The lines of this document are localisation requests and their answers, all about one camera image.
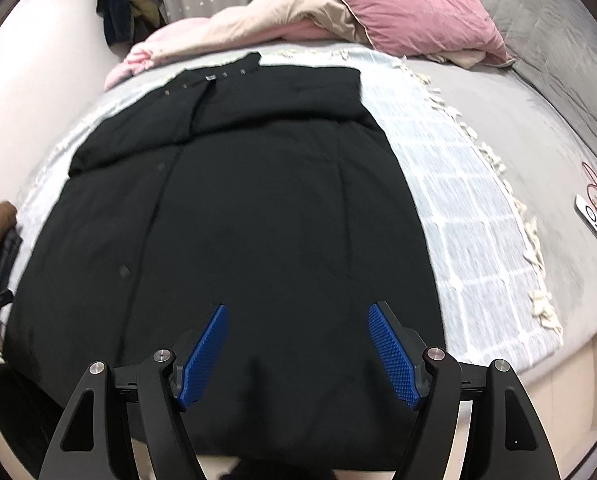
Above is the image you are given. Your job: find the light blue checked blanket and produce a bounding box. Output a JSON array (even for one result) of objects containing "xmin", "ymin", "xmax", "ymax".
[{"xmin": 16, "ymin": 47, "xmax": 564, "ymax": 376}]

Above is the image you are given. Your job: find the beige cloth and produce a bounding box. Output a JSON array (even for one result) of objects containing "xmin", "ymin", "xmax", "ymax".
[{"xmin": 426, "ymin": 47, "xmax": 489, "ymax": 70}]

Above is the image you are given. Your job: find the grey quilted headboard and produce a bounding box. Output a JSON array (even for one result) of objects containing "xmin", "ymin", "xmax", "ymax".
[{"xmin": 451, "ymin": 0, "xmax": 597, "ymax": 186}]

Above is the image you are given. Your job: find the white flat device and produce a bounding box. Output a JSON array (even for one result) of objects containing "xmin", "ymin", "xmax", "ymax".
[{"xmin": 576, "ymin": 193, "xmax": 597, "ymax": 240}]

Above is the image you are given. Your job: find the pink pillow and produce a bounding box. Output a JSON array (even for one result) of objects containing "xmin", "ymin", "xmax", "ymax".
[{"xmin": 331, "ymin": 0, "xmax": 517, "ymax": 68}]

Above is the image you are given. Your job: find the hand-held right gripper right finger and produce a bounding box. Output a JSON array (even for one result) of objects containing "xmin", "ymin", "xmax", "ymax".
[{"xmin": 367, "ymin": 301, "xmax": 562, "ymax": 480}]

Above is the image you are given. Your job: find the pink and beige duvet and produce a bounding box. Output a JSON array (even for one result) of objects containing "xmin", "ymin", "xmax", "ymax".
[{"xmin": 103, "ymin": 0, "xmax": 374, "ymax": 92}]

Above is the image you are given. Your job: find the olive hanging garment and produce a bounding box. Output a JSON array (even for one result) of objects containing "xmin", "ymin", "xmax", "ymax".
[{"xmin": 128, "ymin": 0, "xmax": 166, "ymax": 27}]

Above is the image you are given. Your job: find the black coat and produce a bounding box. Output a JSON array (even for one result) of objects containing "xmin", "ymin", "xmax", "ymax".
[{"xmin": 1, "ymin": 51, "xmax": 447, "ymax": 480}]

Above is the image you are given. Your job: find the dark hanging garment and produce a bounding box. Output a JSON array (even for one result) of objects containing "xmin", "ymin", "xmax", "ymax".
[{"xmin": 96, "ymin": 0, "xmax": 169, "ymax": 47}]

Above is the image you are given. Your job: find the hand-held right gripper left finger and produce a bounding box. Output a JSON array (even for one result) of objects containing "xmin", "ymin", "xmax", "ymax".
[{"xmin": 38, "ymin": 302, "xmax": 229, "ymax": 480}]

